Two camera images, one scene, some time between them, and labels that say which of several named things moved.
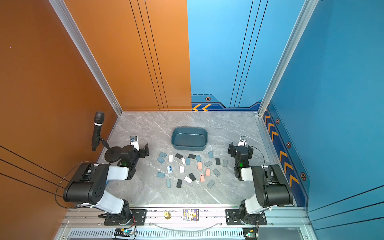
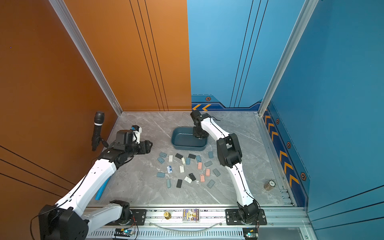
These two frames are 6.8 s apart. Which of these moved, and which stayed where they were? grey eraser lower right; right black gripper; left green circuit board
Moved: right black gripper
Stayed: left green circuit board; grey eraser lower right
